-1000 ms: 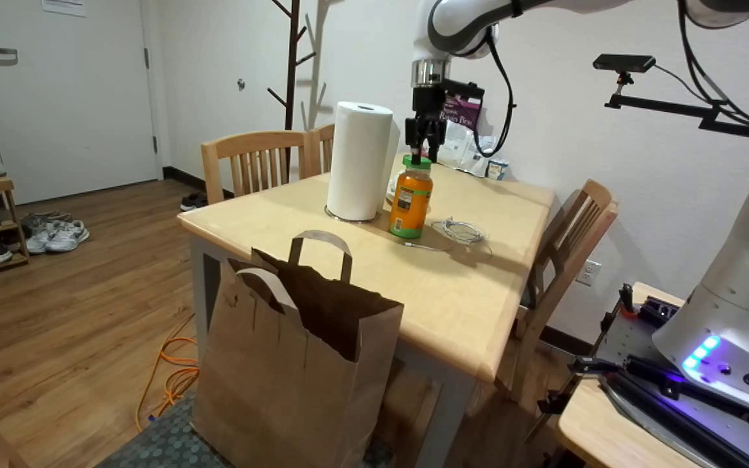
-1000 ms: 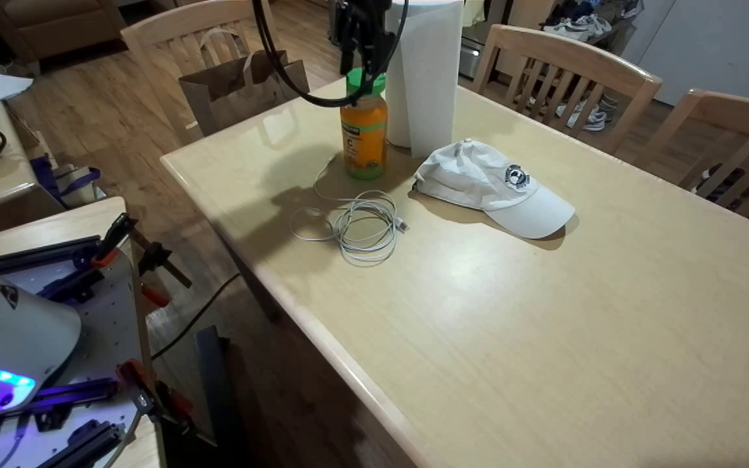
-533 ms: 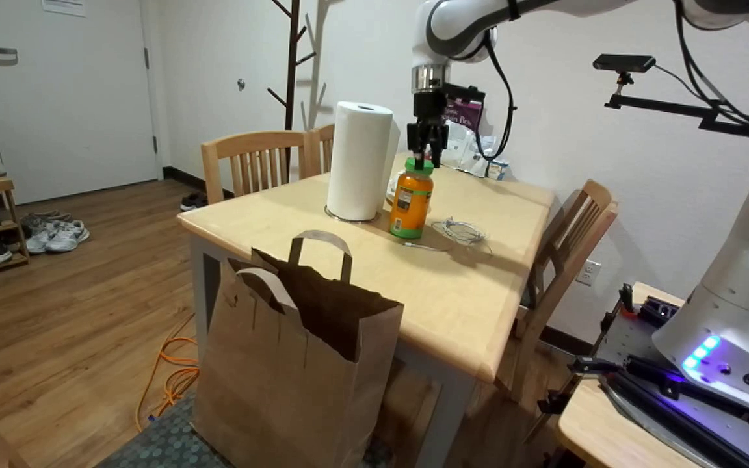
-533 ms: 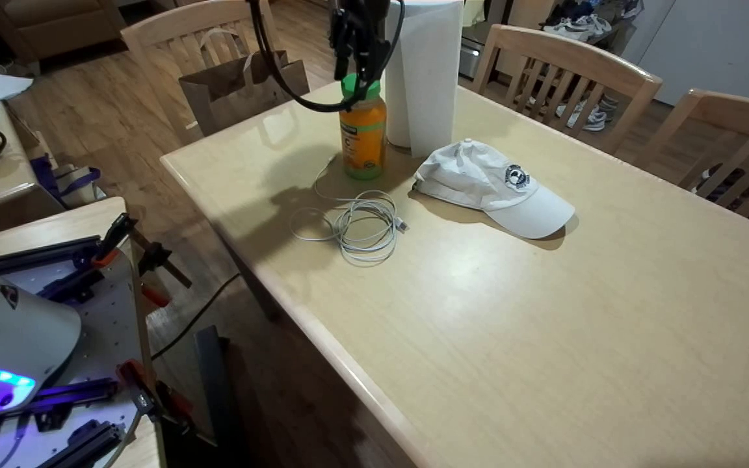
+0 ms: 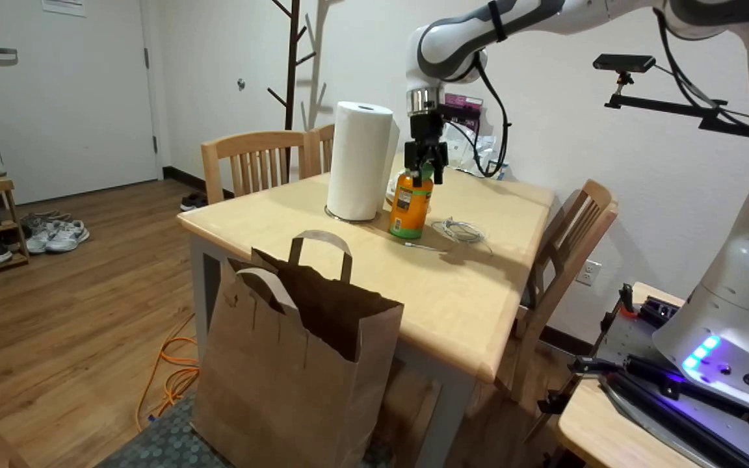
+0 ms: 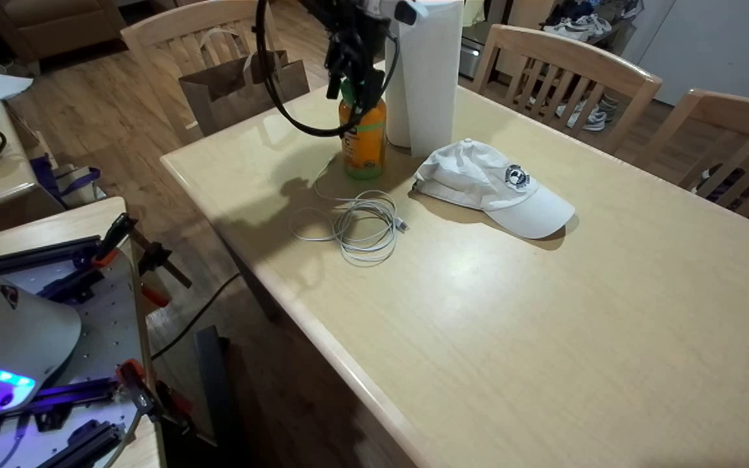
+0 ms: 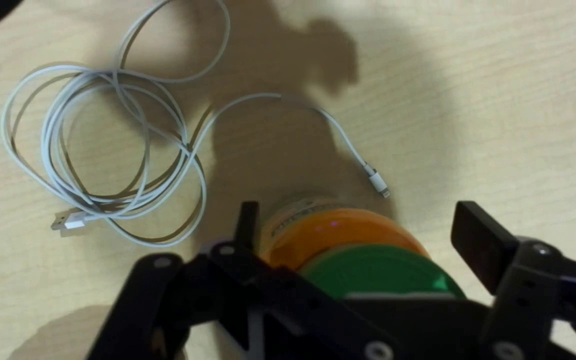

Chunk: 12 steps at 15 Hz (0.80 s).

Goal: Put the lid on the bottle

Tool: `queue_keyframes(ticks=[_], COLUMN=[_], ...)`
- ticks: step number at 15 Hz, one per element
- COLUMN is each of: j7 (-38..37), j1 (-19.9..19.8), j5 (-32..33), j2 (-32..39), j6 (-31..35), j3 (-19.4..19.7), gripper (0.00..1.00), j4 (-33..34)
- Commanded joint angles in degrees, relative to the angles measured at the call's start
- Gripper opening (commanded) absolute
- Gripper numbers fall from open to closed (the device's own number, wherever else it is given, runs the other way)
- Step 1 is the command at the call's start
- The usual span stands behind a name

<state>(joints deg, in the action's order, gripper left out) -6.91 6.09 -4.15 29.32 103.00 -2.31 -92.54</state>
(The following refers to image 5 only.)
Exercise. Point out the black camera boom stand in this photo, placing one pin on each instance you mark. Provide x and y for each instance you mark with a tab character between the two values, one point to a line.
662	104

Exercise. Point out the long black bar clamp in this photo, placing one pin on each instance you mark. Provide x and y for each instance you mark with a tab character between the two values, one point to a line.
668	407

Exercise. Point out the small wooden robot table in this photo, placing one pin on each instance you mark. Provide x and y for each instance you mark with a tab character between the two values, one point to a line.
599	433

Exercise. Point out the grey metal mounting plate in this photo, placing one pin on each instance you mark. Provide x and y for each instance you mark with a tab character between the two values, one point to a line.
635	333

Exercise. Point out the grey patterned rug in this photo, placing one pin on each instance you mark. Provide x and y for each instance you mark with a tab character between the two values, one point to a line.
157	446

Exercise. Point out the black orange bar clamp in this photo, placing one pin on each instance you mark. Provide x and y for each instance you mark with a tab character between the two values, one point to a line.
583	368

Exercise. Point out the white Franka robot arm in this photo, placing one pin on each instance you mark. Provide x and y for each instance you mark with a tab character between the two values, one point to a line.
479	30

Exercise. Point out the white floor sneaker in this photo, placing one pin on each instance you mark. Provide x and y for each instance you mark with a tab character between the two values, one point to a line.
44	239
73	235

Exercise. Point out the black coat rack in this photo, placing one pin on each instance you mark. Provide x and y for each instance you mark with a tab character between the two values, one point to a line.
293	52

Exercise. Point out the orange juice bottle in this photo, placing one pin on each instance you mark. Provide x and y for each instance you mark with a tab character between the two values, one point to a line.
411	216

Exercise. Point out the white wall outlet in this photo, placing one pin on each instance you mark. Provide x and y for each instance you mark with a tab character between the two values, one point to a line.
589	274

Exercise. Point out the light wooden slat chair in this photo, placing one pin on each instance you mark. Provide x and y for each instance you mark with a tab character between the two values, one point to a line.
254	142
577	216
315	144

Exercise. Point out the black red bar clamp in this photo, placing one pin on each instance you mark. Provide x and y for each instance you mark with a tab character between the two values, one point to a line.
650	311

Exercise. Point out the black exterior camera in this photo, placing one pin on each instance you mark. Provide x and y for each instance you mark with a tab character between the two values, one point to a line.
625	64

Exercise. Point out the white entrance door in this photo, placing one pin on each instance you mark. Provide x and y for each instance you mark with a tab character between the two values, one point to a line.
62	104

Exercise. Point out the green bottle lid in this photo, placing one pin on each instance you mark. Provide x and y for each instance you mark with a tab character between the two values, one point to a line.
423	174

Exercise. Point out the brown paper bag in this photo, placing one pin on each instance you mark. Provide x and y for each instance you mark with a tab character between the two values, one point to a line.
280	381

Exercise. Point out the white paper towel roll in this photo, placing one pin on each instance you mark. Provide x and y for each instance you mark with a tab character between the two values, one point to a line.
359	164

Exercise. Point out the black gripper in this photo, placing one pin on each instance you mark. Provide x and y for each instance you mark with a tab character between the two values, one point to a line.
427	144

